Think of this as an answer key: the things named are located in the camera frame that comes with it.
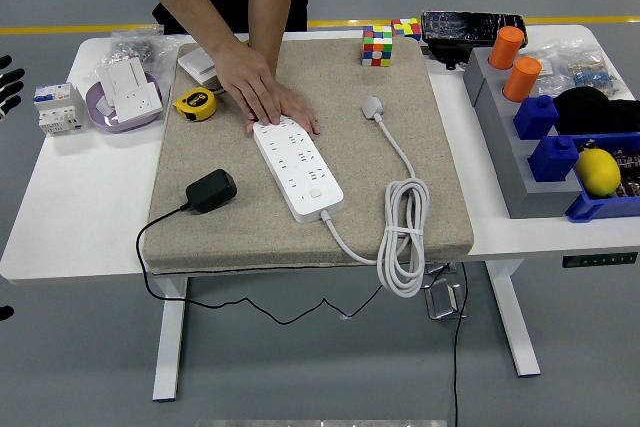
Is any person's right hand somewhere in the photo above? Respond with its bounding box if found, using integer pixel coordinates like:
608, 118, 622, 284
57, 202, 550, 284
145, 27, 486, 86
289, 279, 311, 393
212, 39, 283, 127

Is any person's left hand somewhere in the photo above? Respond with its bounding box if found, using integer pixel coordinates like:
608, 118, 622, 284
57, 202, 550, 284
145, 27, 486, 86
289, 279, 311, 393
246, 81, 321, 137

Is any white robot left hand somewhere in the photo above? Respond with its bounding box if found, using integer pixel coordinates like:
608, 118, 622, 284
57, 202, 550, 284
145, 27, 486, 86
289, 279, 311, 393
0, 54, 26, 322

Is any white power strip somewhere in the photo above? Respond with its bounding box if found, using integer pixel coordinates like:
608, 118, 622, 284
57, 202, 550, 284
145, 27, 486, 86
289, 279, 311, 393
252, 116, 345, 224

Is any black power adapter plug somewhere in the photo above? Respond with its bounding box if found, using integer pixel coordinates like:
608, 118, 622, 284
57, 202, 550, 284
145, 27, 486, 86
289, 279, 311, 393
185, 168, 239, 215

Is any thin black adapter cord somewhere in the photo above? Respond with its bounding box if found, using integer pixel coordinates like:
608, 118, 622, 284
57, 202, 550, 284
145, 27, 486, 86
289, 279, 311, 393
134, 200, 385, 326

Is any yellow tape measure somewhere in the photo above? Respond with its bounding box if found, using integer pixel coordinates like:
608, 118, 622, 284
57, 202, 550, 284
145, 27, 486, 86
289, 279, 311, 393
172, 85, 229, 122

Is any white circuit breaker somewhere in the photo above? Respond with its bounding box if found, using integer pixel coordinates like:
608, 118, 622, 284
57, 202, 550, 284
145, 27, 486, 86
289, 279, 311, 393
33, 82, 85, 137

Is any grey-brown mat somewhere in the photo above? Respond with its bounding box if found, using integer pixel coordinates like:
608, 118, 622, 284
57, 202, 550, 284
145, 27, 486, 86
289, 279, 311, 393
141, 38, 475, 276

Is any large colourful puzzle cube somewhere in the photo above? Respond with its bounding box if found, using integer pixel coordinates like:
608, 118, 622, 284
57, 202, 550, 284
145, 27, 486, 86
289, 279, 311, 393
361, 24, 394, 68

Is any purple bowl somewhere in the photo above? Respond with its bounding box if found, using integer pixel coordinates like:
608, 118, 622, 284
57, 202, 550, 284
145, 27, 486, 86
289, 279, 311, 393
84, 71, 165, 134

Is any white socket panel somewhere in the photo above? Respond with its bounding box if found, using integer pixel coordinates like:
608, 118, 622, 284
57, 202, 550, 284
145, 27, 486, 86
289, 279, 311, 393
113, 84, 164, 124

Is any plastic bag of screws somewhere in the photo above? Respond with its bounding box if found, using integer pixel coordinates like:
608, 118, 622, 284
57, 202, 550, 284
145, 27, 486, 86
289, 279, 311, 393
108, 25, 180, 73

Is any small colourful puzzle cube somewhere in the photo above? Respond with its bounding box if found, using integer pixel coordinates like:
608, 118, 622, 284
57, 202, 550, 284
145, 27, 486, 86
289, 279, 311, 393
390, 17, 423, 42

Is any black wrapped device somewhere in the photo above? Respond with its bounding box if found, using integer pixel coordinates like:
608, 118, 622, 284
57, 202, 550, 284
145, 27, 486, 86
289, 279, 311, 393
420, 9, 529, 72

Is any grey block holder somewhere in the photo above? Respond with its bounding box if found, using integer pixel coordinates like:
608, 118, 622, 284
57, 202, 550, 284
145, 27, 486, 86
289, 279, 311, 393
462, 46, 584, 221

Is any orange cylinder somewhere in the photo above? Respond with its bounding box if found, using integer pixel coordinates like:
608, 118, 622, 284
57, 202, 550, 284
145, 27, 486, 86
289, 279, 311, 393
488, 25, 526, 70
502, 56, 543, 103

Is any blue block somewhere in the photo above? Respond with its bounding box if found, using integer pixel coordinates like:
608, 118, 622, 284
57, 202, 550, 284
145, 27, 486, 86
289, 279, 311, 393
528, 134, 580, 184
513, 94, 560, 141

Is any clear acrylic stand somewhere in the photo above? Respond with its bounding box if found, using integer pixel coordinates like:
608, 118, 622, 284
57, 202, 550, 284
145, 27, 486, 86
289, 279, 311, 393
423, 261, 469, 321

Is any white table leg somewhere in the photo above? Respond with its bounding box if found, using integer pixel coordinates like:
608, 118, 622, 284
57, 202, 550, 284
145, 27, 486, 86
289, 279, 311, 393
485, 260, 542, 378
151, 274, 189, 403

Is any black cloth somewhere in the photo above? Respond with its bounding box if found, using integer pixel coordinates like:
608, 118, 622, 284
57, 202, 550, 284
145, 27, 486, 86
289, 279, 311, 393
552, 86, 640, 137

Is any plastic bag of parts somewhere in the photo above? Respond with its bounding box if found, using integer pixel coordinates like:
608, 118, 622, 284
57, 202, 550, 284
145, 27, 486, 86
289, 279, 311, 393
524, 40, 624, 99

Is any yellow lemon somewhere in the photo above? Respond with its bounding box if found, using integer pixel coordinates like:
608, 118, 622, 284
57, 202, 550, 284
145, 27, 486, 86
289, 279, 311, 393
574, 147, 623, 198

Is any blue plastic bin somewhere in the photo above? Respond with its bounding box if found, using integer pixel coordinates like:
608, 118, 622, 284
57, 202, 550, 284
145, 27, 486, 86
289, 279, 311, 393
565, 132, 640, 224

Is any black table control panel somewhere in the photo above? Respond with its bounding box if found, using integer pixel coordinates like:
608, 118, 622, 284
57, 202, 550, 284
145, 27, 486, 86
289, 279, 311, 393
561, 251, 639, 269

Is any white wall switch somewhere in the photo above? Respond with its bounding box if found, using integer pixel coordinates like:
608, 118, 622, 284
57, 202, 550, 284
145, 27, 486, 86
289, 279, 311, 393
177, 45, 224, 87

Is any white power strip cable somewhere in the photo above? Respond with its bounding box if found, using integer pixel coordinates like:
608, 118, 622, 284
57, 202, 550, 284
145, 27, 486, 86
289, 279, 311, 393
319, 95, 431, 299

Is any white switch panel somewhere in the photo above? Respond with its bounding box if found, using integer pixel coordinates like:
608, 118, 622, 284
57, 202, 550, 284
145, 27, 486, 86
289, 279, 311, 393
96, 56, 150, 108

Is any black hanging cable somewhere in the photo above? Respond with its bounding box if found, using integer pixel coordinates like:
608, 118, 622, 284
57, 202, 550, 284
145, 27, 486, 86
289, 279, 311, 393
451, 261, 470, 427

